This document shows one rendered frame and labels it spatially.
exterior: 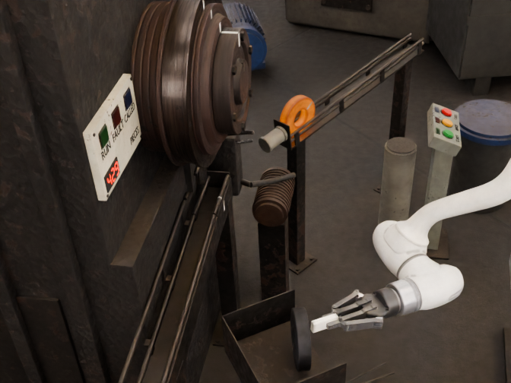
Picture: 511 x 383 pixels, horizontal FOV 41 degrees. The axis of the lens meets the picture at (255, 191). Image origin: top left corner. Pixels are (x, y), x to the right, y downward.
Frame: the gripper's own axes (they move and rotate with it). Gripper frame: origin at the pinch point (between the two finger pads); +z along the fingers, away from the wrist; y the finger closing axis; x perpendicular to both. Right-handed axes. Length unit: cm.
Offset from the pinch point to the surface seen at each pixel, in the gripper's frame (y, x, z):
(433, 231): 66, -50, -94
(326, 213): 108, -63, -69
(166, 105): 40, 46, 26
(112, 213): 30, 26, 43
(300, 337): -5.4, 4.4, 9.9
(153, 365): 13.1, -11.4, 40.9
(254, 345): 7.5, -9.2, 15.5
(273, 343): 5.9, -8.9, 10.8
